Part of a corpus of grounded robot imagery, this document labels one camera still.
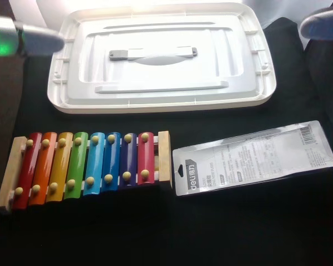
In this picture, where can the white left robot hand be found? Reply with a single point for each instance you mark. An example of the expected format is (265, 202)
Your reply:
(41, 41)

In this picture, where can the black table cloth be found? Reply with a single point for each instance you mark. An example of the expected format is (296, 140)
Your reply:
(155, 235)

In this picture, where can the rainbow wooden xylophone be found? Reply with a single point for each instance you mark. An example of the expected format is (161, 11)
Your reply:
(77, 166)

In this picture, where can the white plastic box lid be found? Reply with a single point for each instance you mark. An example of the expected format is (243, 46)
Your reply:
(161, 98)

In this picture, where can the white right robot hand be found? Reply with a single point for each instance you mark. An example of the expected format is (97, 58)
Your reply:
(324, 25)

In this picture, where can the clear Deli blister package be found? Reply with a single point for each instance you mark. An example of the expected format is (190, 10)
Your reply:
(252, 163)

